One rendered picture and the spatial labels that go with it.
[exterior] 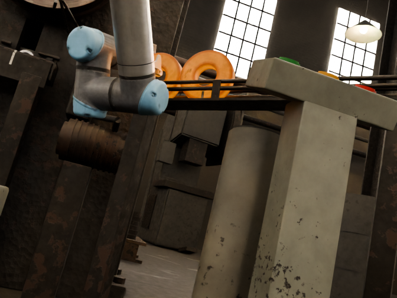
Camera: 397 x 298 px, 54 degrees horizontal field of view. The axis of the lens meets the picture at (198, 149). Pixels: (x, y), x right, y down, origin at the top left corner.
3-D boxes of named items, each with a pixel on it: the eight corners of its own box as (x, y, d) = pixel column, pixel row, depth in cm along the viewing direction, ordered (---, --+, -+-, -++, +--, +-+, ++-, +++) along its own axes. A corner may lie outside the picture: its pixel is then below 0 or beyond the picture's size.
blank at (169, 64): (141, 58, 121) (136, 53, 118) (187, 56, 116) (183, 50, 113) (132, 105, 118) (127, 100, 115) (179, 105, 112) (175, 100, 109)
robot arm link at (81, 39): (61, 62, 84) (65, 22, 83) (94, 70, 94) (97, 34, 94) (91, 64, 81) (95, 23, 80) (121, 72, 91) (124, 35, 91)
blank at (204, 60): (187, 56, 116) (183, 51, 113) (238, 54, 110) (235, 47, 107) (180, 105, 112) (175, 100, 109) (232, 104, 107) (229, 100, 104)
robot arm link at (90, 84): (105, 119, 82) (110, 67, 82) (63, 114, 87) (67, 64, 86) (126, 120, 90) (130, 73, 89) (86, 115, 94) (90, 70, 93)
